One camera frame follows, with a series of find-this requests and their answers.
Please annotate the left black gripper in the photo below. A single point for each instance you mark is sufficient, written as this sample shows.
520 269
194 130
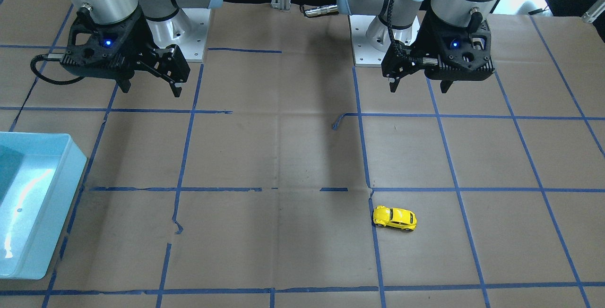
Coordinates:
422 38

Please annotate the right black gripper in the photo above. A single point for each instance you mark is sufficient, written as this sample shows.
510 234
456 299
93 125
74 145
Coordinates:
140 38

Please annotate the yellow beetle toy car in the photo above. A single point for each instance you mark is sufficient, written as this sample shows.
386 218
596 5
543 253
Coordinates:
394 217

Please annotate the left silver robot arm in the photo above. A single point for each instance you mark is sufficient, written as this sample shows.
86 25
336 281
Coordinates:
399 15

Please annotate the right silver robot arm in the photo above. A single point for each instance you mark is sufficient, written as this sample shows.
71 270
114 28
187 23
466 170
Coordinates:
106 12

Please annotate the silver metal flashlight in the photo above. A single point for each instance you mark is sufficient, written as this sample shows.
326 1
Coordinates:
324 10

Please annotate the light blue plastic bin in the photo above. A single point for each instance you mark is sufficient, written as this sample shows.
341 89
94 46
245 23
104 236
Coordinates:
39 176

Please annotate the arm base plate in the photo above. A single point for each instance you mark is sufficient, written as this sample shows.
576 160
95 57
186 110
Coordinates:
370 40
188 29

